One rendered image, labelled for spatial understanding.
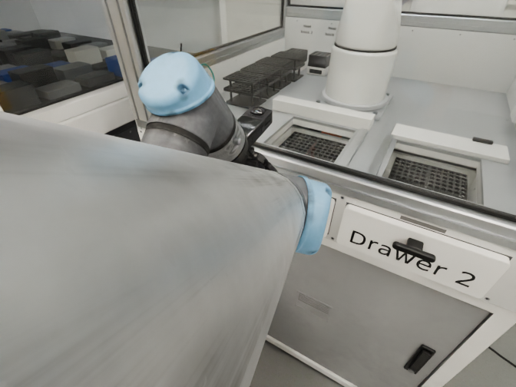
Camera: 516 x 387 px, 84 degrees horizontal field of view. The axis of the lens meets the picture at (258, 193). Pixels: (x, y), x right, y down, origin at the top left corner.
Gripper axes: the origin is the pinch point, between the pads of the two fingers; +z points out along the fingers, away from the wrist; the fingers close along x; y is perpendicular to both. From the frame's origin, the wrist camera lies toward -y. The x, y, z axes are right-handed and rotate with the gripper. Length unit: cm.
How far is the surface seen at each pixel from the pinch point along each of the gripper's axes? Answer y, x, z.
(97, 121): -5, -80, 16
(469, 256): -0.6, 40.4, 6.3
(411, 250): 2.4, 31.1, 4.5
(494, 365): 16, 86, 106
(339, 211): -1.2, 15.9, 8.6
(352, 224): 0.7, 19.4, 8.2
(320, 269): 11.4, 14.5, 29.0
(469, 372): 22, 77, 102
